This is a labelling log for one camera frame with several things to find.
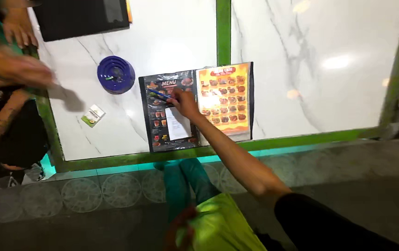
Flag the person's right hand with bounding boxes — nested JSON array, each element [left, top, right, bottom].
[[166, 87, 200, 122]]

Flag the person's left hand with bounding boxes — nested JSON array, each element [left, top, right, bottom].
[[166, 205, 198, 251]]

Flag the blue pen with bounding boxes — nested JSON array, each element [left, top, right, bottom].
[[147, 89, 171, 102]]

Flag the person's right forearm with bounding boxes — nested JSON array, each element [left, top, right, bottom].
[[190, 112, 293, 210]]

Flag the white paper slip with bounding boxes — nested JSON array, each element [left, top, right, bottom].
[[165, 106, 192, 141]]

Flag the open menu with black cover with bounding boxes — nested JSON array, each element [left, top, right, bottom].
[[139, 62, 254, 153]]

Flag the person's legs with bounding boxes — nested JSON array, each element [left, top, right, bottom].
[[154, 158, 222, 224]]

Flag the blue round ashtray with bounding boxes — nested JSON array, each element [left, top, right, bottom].
[[97, 55, 136, 95]]

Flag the white green cigarette pack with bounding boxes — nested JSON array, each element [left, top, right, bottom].
[[81, 104, 106, 128]]

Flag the black menu folder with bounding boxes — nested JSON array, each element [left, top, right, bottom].
[[32, 0, 133, 43]]

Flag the white marble table, green frame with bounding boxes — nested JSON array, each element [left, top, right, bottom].
[[25, 0, 399, 174]]

